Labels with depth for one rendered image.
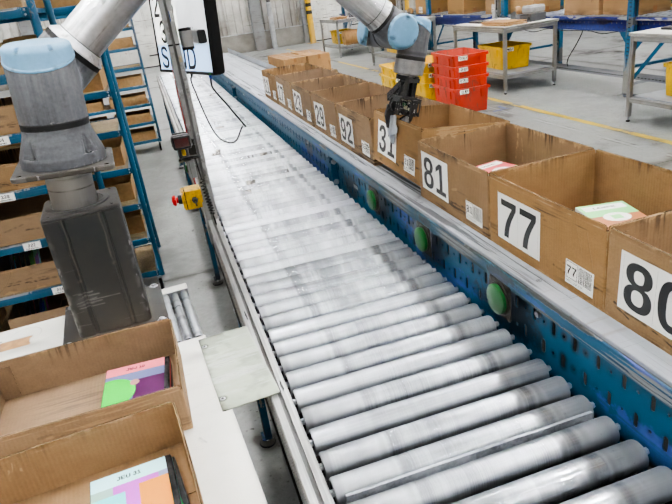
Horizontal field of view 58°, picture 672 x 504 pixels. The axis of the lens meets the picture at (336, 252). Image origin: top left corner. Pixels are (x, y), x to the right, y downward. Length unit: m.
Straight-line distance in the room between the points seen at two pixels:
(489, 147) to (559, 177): 0.39
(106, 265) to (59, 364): 0.27
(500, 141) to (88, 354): 1.27
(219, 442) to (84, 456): 0.23
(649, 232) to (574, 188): 0.42
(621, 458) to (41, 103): 1.32
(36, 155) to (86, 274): 0.30
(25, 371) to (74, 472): 0.35
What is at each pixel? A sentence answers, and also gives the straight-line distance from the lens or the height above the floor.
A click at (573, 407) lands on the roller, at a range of 1.18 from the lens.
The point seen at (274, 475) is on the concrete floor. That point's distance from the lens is 2.18.
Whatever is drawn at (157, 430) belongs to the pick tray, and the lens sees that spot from 1.16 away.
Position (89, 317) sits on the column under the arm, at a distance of 1.62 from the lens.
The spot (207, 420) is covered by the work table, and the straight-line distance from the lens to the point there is 1.23.
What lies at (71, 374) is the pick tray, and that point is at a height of 0.78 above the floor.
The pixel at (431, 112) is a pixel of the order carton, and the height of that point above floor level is 1.03.
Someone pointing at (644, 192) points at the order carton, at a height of 0.98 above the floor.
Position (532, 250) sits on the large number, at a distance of 1.33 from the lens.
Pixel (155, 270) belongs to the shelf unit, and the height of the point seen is 0.14.
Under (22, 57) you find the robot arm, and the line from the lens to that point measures 1.49.
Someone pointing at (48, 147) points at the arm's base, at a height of 1.23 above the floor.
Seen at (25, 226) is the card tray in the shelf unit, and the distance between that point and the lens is 2.56.
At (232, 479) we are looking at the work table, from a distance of 1.09.
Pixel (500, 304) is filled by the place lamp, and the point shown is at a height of 0.81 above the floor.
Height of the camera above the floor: 1.48
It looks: 24 degrees down
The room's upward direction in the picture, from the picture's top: 8 degrees counter-clockwise
